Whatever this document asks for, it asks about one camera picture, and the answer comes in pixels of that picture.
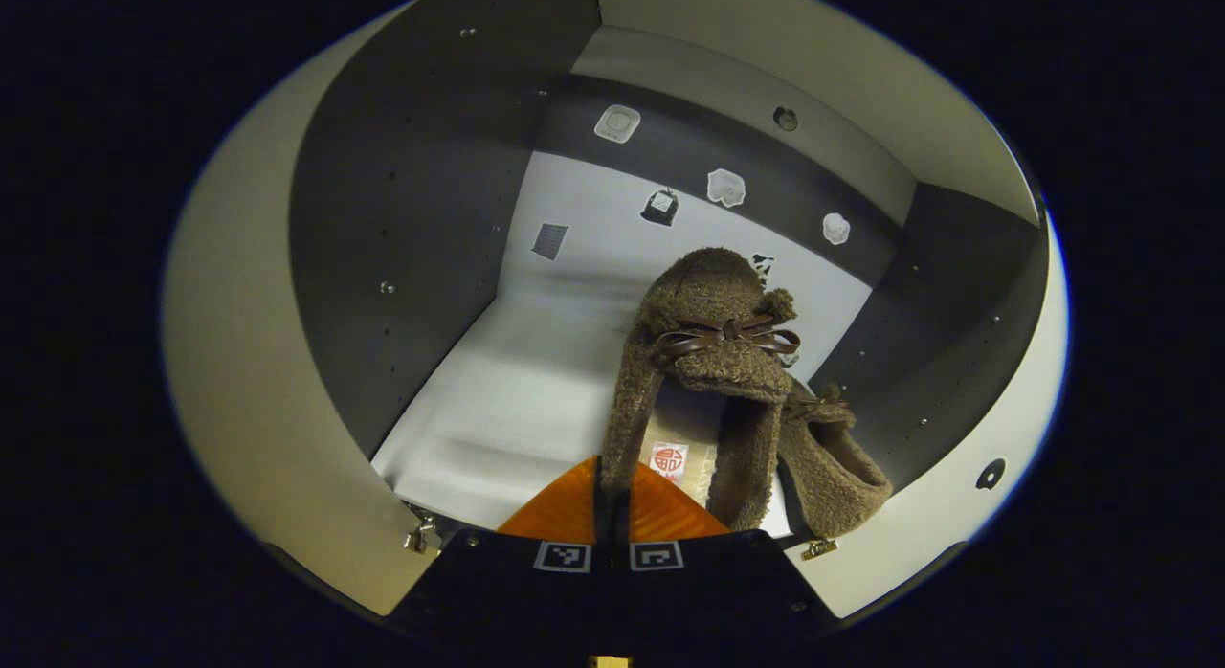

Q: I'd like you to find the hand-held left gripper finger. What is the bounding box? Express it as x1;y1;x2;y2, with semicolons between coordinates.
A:
612;460;838;655
388;455;612;655

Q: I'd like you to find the brown fuzzy shoe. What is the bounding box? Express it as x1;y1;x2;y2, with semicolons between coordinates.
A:
777;381;896;540
601;247;803;533

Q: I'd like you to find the white shoe cabinet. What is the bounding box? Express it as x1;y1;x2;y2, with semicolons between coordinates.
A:
287;0;1052;545

